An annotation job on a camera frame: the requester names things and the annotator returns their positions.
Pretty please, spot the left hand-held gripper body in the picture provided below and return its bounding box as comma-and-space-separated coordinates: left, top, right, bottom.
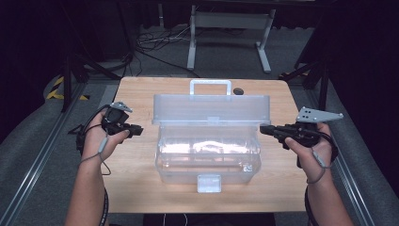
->
101, 101, 134, 137

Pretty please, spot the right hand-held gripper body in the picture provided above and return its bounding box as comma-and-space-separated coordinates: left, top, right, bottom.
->
281, 105, 344, 149

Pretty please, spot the clear plastic storage box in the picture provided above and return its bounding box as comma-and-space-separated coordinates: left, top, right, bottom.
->
152, 78, 272, 194

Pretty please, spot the person's left hand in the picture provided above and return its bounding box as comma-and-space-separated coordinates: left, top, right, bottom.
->
81, 111, 132, 164

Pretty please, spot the person's right hand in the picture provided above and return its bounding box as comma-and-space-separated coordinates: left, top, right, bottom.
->
283, 121, 336, 185

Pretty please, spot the black tripod stand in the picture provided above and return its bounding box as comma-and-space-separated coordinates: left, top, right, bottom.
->
278, 57, 331, 112
60, 51, 122, 114

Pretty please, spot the yellow black floor tape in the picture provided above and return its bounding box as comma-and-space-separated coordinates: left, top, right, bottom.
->
45, 75, 90, 102

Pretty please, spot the person's dark clothing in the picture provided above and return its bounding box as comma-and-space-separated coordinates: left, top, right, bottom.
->
142, 212, 277, 226

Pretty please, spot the left grey wrist strap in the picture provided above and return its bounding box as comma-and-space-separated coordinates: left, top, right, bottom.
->
77, 136, 113, 177

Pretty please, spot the grey wrist strap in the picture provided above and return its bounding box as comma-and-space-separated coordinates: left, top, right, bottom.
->
306, 150, 334, 186
77, 136, 113, 177

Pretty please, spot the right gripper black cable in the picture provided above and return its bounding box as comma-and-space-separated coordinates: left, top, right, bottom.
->
303, 131, 341, 226

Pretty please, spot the right grey wrist strap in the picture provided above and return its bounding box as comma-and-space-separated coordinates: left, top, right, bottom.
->
306, 150, 334, 186

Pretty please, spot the bundle of floor cables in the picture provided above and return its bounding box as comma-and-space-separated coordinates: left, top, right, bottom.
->
135, 25, 201, 79

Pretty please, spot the grey metal stand frame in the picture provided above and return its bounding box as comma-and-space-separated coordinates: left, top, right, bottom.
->
186, 4, 278, 75

